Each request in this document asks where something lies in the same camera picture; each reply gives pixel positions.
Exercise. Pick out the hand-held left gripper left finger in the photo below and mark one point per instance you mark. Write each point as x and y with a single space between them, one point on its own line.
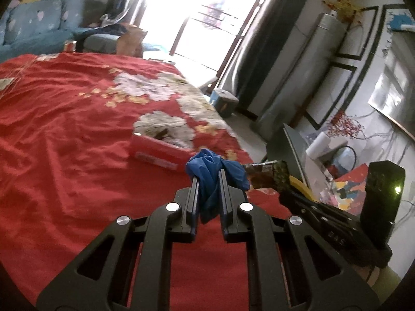
194 213

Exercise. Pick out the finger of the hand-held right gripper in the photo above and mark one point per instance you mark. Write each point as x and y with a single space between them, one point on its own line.
298 201

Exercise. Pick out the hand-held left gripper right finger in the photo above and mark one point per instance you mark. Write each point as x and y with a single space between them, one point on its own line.
223 213

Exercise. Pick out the yellow-rimmed trash bin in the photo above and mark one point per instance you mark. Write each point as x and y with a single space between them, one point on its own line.
296 183

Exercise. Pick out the dark foil snack wrapper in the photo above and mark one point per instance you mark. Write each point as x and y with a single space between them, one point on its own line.
266 175

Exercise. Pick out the blue cloth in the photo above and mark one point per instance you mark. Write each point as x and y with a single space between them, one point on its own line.
207 168

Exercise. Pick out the colourful printed sheet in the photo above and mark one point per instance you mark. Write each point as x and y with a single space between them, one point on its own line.
343 188

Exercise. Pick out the dark grey board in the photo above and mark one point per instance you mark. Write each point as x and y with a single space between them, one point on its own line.
288 149

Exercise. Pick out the blue plastic basin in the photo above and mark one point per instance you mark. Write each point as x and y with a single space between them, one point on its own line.
345 160

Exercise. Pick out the white paper roll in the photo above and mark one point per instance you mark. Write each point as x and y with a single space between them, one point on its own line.
318 145

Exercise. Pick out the red tissue packet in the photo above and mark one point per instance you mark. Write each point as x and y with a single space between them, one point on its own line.
152 152

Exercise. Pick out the red flower decoration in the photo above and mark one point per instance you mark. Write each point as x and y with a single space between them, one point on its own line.
343 124

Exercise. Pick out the blue storage box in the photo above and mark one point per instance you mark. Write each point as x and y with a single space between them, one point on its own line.
223 102

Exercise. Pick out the shiny flat screen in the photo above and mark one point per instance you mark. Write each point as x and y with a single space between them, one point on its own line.
395 87

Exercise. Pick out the grey standing air conditioner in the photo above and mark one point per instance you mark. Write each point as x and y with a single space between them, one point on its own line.
301 71

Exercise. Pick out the grey table with drawer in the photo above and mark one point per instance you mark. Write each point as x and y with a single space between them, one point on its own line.
207 84

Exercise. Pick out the red floral blanket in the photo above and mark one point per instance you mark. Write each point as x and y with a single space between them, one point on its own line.
64 136

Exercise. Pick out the dark grey curtain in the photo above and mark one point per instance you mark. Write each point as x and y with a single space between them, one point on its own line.
269 39

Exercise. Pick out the brown paper bag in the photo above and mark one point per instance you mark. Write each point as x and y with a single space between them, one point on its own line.
129 42

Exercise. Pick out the yellow flower decoration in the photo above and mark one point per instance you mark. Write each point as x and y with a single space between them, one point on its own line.
342 8

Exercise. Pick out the window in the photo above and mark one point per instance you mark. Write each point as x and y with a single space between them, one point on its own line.
201 16

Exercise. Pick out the drink can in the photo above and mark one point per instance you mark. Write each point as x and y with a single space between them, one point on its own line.
69 46

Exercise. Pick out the white cloth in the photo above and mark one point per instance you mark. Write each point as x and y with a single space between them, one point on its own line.
105 19

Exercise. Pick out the blue sofa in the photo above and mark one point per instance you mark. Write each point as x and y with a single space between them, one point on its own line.
32 22

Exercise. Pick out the blue wall picture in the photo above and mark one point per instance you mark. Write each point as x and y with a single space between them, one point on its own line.
400 19

